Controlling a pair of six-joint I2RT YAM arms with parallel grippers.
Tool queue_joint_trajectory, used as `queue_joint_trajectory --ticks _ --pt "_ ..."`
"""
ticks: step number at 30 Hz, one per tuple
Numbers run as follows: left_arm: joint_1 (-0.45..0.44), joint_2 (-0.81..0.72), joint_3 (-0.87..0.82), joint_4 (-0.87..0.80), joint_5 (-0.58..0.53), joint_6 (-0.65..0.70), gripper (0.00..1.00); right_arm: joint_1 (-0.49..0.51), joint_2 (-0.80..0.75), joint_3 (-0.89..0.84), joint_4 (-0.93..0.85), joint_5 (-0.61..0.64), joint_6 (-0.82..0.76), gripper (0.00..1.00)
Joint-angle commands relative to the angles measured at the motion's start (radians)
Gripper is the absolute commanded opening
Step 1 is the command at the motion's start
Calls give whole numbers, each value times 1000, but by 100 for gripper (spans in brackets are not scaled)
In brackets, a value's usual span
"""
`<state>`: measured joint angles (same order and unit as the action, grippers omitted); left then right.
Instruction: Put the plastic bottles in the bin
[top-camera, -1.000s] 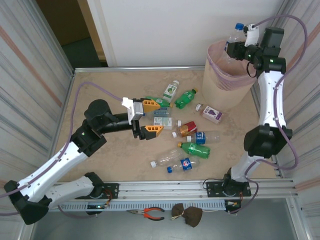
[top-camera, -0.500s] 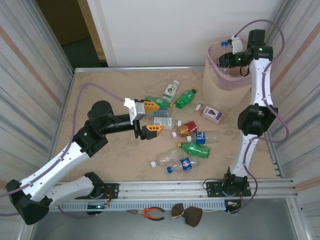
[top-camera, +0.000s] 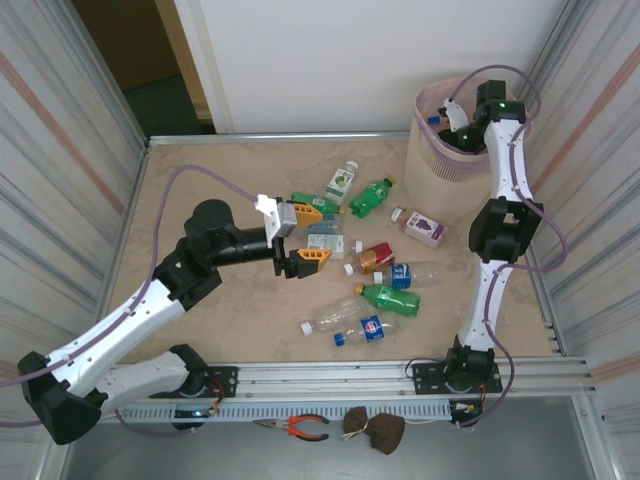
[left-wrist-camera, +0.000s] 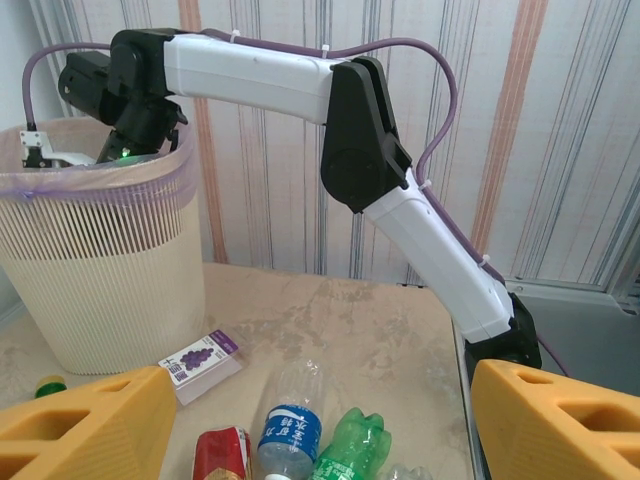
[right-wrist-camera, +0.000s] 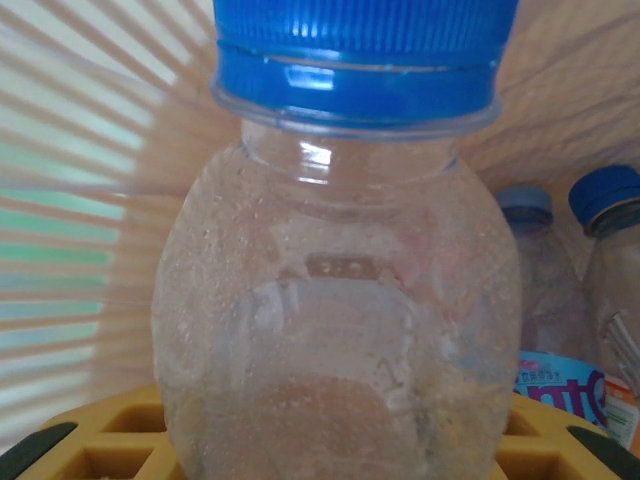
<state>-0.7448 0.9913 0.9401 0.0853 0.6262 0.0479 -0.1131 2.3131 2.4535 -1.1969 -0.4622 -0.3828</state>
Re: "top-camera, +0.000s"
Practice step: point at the lime drink bottle white cap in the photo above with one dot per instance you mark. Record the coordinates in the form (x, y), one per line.
(340, 182)

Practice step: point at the purple grape juice bottle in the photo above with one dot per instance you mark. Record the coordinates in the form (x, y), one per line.
(425, 227)

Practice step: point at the small electronics board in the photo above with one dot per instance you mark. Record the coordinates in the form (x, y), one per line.
(462, 407)
(187, 415)

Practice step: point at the translucent enclosure panel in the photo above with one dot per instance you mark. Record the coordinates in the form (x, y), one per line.
(622, 290)
(50, 150)

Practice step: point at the grey metal shelf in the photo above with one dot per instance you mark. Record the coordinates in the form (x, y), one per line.
(200, 460)

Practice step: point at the aluminium table edge rail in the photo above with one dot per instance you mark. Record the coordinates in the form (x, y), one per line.
(275, 137)

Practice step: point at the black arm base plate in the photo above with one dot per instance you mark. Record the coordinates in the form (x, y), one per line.
(425, 377)
(225, 380)

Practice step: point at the pepsi bottle blue cap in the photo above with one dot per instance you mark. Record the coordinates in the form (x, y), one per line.
(371, 329)

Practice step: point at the clear unlabelled plastic bottle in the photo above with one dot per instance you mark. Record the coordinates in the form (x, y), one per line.
(340, 312)

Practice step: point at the slatted bin with plastic liner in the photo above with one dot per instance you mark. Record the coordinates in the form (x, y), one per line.
(460, 170)

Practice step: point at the beige slatted waste bin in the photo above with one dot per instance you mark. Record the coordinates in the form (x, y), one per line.
(425, 180)

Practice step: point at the beige door jamb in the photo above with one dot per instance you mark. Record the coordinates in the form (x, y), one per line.
(185, 60)

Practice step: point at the brown cloth pouch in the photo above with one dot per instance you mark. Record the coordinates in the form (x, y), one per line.
(387, 432)

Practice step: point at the green plastic soda bottle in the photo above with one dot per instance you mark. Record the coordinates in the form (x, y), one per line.
(305, 196)
(392, 298)
(367, 197)

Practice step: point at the clear bottle blue label white cap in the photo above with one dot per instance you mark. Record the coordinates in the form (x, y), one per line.
(400, 275)

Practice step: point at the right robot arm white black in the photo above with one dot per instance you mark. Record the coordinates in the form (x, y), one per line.
(505, 160)

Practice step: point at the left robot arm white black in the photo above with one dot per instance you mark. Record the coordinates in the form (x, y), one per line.
(115, 320)

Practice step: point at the aluminium mounting rail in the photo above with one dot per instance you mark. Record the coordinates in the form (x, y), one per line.
(325, 377)

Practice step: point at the red gold label bottle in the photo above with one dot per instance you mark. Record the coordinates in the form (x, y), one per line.
(377, 256)

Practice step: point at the clear bottle white green label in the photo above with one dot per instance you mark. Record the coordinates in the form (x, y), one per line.
(325, 242)

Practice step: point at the brown wooden door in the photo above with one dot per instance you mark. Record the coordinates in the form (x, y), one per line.
(125, 40)

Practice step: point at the small blue capped bottle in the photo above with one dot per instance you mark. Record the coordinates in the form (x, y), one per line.
(432, 120)

